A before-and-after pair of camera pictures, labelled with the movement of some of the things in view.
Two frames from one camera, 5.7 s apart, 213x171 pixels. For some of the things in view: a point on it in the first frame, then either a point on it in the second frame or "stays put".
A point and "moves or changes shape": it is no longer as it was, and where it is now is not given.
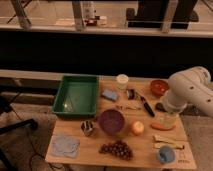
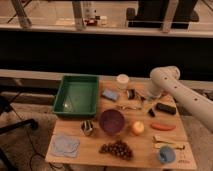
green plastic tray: [77, 95] stays put
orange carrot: [160, 127] stays put
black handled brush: [133, 95] moves or changes shape
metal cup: [86, 127] stays put
